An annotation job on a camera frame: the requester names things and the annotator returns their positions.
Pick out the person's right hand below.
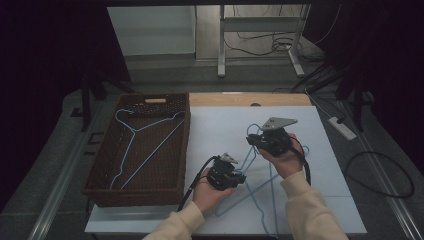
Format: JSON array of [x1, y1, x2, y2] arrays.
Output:
[[258, 133, 305, 180]]

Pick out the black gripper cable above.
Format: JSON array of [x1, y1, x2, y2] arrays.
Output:
[[289, 135, 312, 187], [176, 155, 218, 213]]

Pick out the white metal stand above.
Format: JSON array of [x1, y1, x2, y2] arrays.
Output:
[[217, 3, 312, 79]]

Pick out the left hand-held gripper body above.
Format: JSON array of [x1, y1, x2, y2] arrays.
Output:
[[206, 152, 240, 192]]

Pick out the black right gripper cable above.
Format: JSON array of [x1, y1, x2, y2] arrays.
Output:
[[289, 135, 312, 187]]

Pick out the person's left hand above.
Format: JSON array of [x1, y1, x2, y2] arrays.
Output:
[[192, 167, 234, 214]]

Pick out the white power strip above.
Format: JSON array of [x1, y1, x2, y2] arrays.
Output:
[[327, 116, 358, 142]]

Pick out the dark curtain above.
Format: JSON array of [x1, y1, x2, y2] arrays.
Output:
[[0, 0, 132, 205], [301, 0, 424, 168]]

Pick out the white power cable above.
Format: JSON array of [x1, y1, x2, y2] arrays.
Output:
[[303, 87, 335, 122]]

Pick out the tangled black floor cables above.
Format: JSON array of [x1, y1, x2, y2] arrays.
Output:
[[222, 4, 323, 58]]

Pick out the dark metal stand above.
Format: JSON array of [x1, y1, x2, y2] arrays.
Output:
[[79, 59, 136, 132], [289, 59, 368, 132]]

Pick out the blue wire hanger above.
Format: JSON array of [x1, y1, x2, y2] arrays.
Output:
[[213, 123, 281, 217], [109, 108, 186, 191], [244, 144, 311, 239]]

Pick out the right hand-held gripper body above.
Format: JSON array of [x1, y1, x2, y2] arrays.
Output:
[[259, 117, 299, 158]]

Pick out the black floor cable loop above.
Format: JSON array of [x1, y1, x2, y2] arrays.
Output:
[[343, 151, 416, 199]]

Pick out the white panel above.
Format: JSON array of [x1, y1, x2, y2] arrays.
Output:
[[107, 5, 197, 57]]

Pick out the white table cover sheet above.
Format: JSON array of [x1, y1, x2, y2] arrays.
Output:
[[84, 105, 368, 235]]

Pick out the brown woven basket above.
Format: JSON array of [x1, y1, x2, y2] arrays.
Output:
[[82, 93, 192, 208]]

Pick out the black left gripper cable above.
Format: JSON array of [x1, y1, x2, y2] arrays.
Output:
[[176, 155, 218, 213]]

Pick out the wooden table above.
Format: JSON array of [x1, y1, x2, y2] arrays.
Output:
[[188, 92, 313, 108]]

